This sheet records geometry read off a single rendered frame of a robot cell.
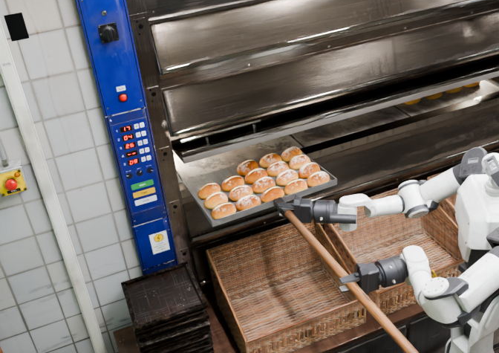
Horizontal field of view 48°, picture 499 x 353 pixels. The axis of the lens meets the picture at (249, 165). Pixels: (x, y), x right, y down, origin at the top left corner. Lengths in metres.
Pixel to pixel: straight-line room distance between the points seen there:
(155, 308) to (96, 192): 0.51
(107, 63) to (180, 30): 0.30
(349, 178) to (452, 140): 0.61
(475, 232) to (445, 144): 1.17
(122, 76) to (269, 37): 0.58
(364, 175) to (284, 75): 0.70
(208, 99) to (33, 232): 0.86
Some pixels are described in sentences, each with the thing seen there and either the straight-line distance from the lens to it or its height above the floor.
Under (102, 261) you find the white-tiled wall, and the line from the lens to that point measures 2.49.
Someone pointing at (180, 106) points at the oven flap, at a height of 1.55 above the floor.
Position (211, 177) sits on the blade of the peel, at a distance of 2.43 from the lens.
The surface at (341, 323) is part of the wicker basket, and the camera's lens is 2.51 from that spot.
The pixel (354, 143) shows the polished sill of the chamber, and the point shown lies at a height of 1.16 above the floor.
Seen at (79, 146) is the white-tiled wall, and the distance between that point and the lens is 2.20.
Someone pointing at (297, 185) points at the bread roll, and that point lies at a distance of 2.26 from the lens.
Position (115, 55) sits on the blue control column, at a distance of 2.06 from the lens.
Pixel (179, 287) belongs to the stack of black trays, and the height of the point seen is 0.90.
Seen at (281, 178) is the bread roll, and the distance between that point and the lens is 2.31.
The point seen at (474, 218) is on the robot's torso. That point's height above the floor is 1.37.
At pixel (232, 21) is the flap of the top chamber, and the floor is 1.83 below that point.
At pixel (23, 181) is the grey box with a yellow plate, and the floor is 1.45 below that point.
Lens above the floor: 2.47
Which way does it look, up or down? 31 degrees down
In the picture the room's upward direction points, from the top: 6 degrees counter-clockwise
